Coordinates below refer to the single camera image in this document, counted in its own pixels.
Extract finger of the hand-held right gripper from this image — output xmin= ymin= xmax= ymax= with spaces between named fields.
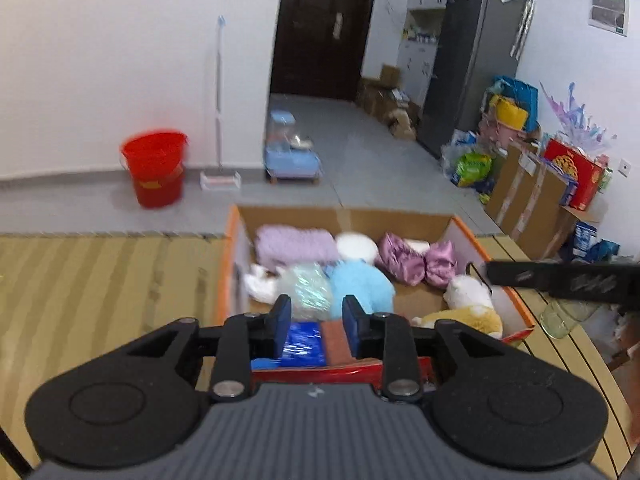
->
xmin=482 ymin=259 xmax=640 ymax=307

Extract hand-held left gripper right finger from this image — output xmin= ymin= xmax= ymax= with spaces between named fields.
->
xmin=341 ymin=293 xmax=508 ymax=404

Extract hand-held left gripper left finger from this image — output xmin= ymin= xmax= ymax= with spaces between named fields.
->
xmin=125 ymin=293 xmax=293 ymax=402

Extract brown sponge block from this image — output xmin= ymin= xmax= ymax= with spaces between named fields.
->
xmin=320 ymin=319 xmax=357 ymax=365

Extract blue and white packet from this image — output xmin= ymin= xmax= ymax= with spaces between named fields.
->
xmin=250 ymin=321 xmax=331 ymax=370

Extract light blue plush toy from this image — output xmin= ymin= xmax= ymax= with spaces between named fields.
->
xmin=326 ymin=259 xmax=397 ymax=320

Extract clear plastic bag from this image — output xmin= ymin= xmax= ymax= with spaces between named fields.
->
xmin=276 ymin=264 xmax=334 ymax=322

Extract red cardboard box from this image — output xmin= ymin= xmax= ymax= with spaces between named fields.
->
xmin=214 ymin=203 xmax=537 ymax=397

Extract white round cushion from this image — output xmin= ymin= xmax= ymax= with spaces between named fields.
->
xmin=334 ymin=231 xmax=379 ymax=265

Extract purple satin pouch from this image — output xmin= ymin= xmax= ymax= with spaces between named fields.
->
xmin=424 ymin=240 xmax=458 ymax=289
xmin=376 ymin=232 xmax=427 ymax=287

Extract white and tan plush dog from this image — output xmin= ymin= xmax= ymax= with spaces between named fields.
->
xmin=411 ymin=274 xmax=504 ymax=339

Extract clear glass jar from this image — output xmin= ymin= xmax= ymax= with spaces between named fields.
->
xmin=539 ymin=299 xmax=600 ymax=341

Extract blue and white packs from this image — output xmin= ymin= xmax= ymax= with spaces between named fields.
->
xmin=571 ymin=220 xmax=622 ymax=264

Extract white plush cloth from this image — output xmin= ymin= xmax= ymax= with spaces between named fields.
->
xmin=242 ymin=263 xmax=282 ymax=305

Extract lavender fluffy towel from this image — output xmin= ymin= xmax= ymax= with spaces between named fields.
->
xmin=254 ymin=225 xmax=337 ymax=267

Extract large taped cardboard box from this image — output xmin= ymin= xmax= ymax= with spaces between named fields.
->
xmin=484 ymin=141 xmax=583 ymax=262

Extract red gift box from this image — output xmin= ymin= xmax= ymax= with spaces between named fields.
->
xmin=541 ymin=138 xmax=605 ymax=212

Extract green packet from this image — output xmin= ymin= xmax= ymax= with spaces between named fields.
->
xmin=451 ymin=151 xmax=495 ymax=190

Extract purple flower decoration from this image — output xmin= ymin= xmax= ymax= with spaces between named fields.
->
xmin=539 ymin=81 xmax=617 ymax=155

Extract blue pet bed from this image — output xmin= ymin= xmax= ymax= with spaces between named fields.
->
xmin=263 ymin=109 xmax=324 ymax=187

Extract yellow bag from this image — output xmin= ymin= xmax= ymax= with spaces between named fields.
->
xmin=494 ymin=99 xmax=530 ymax=132

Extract blue shopping bag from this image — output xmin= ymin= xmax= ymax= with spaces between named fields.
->
xmin=490 ymin=75 xmax=540 ymax=133

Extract red bucket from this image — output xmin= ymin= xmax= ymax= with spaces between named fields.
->
xmin=119 ymin=130 xmax=190 ymax=209

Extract white mop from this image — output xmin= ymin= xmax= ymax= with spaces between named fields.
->
xmin=199 ymin=15 xmax=242 ymax=192

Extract stack of brown cartons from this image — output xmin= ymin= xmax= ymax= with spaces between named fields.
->
xmin=356 ymin=62 xmax=420 ymax=128

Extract grey refrigerator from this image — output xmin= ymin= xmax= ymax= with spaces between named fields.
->
xmin=416 ymin=0 xmax=535 ymax=160

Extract white cabinet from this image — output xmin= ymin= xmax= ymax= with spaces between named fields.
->
xmin=396 ymin=0 xmax=453 ymax=92

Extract dark brown door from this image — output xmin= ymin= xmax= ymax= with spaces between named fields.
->
xmin=269 ymin=0 xmax=382 ymax=104

